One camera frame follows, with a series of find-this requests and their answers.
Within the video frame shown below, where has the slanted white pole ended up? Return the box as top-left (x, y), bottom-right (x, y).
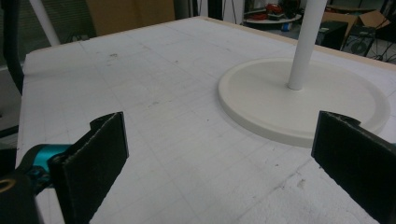
top-left (29, 0), bottom-right (62, 48)

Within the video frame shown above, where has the white round-base pole stand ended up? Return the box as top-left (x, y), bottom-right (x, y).
top-left (218, 0), bottom-right (391, 149)

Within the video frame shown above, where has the black computer tower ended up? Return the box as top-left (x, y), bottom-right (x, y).
top-left (315, 21), bottom-right (349, 51)

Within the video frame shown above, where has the round white low table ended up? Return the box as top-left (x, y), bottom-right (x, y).
top-left (244, 13), bottom-right (303, 26)

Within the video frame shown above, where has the open cardboard box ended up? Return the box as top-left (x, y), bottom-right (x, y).
top-left (321, 8), bottom-right (391, 32)

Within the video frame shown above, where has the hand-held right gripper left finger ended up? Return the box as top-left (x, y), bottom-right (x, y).
top-left (49, 111), bottom-right (129, 224)

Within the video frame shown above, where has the red tool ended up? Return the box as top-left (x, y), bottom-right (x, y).
top-left (264, 3), bottom-right (283, 15)

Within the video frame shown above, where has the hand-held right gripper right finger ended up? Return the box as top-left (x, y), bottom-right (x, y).
top-left (311, 110), bottom-right (396, 224)

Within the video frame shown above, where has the dark curved tube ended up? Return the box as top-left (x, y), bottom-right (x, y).
top-left (0, 0), bottom-right (25, 95)

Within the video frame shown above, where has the brown cardboard panel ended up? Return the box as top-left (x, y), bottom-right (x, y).
top-left (85, 0), bottom-right (177, 37)

